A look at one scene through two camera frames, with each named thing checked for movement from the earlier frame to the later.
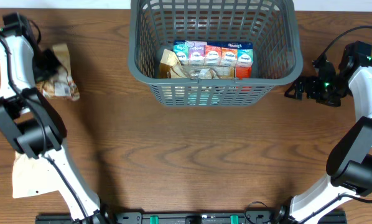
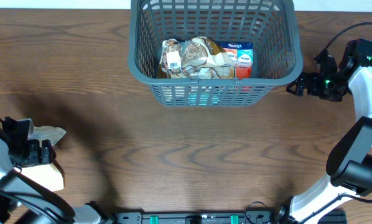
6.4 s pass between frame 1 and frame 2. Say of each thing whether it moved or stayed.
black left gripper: moved
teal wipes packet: stayed
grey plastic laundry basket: stayed
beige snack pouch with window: moved
